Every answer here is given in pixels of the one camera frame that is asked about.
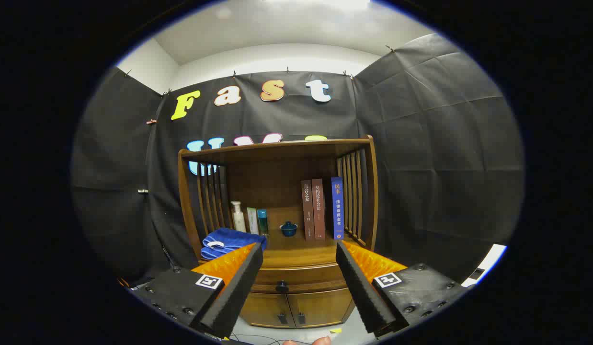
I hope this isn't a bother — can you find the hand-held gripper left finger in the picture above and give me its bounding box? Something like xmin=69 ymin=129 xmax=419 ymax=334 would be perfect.
xmin=129 ymin=242 xmax=264 ymax=339

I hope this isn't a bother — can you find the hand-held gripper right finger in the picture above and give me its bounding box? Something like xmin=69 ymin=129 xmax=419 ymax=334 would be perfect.
xmin=335 ymin=240 xmax=471 ymax=336

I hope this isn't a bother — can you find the wooden drawer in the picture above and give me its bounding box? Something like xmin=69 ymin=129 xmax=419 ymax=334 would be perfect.
xmin=251 ymin=264 xmax=349 ymax=294

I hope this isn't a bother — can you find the wooden cabinet door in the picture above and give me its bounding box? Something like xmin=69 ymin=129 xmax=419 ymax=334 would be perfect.
xmin=287 ymin=287 xmax=355 ymax=328
xmin=240 ymin=292 xmax=296 ymax=329

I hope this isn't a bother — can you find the wooden countertop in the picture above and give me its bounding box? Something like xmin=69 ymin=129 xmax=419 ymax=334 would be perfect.
xmin=199 ymin=207 xmax=369 ymax=269

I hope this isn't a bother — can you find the wooden cabinet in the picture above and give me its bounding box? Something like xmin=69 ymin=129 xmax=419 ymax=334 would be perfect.
xmin=178 ymin=135 xmax=379 ymax=329

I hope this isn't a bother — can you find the blue folded towel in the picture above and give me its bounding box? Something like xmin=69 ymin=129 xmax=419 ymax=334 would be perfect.
xmin=201 ymin=228 xmax=267 ymax=261

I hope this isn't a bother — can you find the white pump bottle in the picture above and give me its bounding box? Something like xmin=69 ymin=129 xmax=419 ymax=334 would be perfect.
xmin=230 ymin=201 xmax=247 ymax=233

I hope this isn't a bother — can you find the blue book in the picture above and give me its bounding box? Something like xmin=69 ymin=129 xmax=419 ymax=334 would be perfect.
xmin=331 ymin=176 xmax=345 ymax=240

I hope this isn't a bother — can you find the reddish brown book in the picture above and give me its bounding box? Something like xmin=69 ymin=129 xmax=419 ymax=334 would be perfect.
xmin=312 ymin=178 xmax=326 ymax=241

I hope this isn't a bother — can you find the dark brown book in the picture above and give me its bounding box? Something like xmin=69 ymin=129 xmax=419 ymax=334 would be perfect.
xmin=301 ymin=180 xmax=315 ymax=241

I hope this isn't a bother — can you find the black floor cable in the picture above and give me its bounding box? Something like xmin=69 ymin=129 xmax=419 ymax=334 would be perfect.
xmin=232 ymin=333 xmax=287 ymax=345

